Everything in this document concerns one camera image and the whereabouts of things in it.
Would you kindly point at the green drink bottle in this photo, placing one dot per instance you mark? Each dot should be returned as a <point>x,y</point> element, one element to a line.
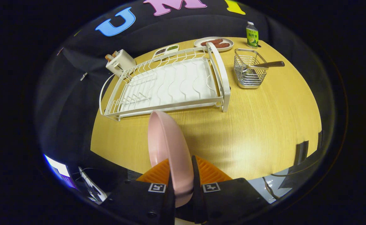
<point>252,36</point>

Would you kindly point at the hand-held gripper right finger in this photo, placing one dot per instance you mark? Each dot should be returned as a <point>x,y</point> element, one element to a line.
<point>233,200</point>

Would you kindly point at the white toaster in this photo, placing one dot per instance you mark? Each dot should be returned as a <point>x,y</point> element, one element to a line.
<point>123,61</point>

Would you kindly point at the computer monitor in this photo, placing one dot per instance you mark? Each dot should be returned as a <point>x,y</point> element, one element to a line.
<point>58,167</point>

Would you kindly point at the white round sausage dish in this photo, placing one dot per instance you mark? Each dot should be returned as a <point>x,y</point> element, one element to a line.
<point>198,41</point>

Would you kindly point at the dark furniture piece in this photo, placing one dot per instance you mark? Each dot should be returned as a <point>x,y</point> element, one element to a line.
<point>302,153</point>

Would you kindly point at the white backdrop clip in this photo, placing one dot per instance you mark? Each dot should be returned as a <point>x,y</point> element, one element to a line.
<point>83,76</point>

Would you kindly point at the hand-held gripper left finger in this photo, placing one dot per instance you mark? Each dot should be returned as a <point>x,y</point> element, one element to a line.
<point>133,200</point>

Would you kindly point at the white divided snack dish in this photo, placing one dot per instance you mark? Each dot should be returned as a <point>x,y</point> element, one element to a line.
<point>165,50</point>

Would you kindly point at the pink plate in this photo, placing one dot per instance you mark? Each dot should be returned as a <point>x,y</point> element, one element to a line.
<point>170,150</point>

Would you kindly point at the black backdrop cloth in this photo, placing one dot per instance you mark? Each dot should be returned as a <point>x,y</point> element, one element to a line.
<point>76,103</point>

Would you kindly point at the brown toast slice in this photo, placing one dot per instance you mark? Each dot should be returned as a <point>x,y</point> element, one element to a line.
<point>115,53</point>
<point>109,57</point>

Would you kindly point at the white curved object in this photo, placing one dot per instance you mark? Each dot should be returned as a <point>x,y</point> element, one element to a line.
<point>92,187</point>

